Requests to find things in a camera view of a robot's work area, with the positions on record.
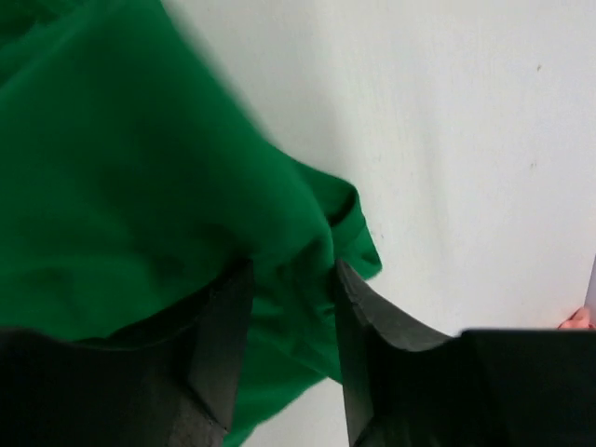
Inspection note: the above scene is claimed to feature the green t-shirt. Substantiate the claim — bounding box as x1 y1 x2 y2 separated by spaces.
1 1 382 446

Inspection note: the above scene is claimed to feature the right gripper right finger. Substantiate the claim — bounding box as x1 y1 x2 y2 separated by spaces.
333 262 595 446

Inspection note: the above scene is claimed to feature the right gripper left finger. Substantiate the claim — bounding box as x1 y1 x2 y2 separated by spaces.
1 262 254 446

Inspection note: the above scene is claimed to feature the salmon pink crumpled t-shirt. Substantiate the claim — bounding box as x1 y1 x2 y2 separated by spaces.
559 307 595 330

